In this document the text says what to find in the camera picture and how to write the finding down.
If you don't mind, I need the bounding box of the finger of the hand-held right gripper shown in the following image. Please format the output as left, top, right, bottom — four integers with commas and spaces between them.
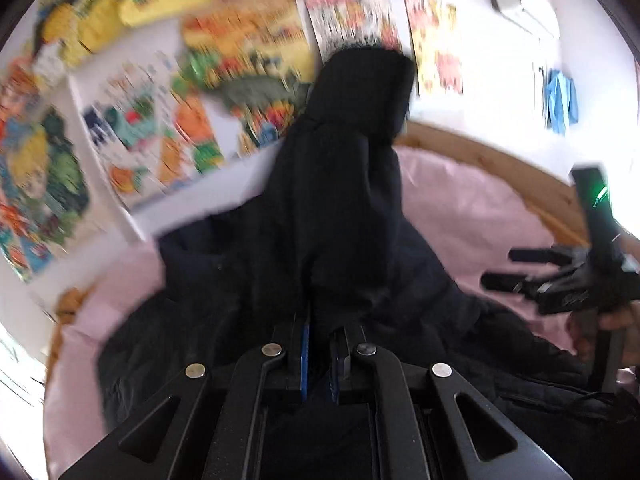
481, 266, 576, 295
509, 246, 576, 267

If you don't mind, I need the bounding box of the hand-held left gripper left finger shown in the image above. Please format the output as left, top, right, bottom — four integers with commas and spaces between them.
60, 311, 312, 480

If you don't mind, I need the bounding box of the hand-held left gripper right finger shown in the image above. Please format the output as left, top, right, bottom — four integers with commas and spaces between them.
329, 323, 576, 480

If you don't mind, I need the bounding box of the black padded jacket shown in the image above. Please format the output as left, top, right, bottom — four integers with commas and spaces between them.
97, 45, 640, 480

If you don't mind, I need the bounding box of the person's right hand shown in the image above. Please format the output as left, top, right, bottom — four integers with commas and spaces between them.
567, 301, 640, 366

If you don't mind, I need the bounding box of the pink duvet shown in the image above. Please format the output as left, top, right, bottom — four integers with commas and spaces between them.
42, 145, 640, 480

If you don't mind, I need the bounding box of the blue hanging cloth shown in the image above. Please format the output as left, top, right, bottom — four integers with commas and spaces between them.
544, 67, 581, 136

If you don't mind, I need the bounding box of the white air conditioner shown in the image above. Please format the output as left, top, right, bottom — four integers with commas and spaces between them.
482, 0, 561, 38

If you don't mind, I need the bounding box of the bright window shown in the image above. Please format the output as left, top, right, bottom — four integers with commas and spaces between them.
0, 325, 48, 411

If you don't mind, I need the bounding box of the wooden bed frame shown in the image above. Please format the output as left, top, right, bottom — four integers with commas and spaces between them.
47, 122, 601, 376

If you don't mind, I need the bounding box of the group of colourful wall drawings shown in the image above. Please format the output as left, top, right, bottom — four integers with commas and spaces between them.
0, 0, 466, 286

